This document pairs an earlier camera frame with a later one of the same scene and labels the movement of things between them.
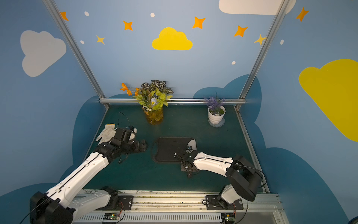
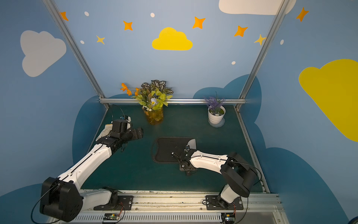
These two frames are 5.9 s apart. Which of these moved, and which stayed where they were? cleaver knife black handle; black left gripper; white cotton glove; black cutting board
Moved: black left gripper
Stayed: white cotton glove; black cutting board; cleaver knife black handle
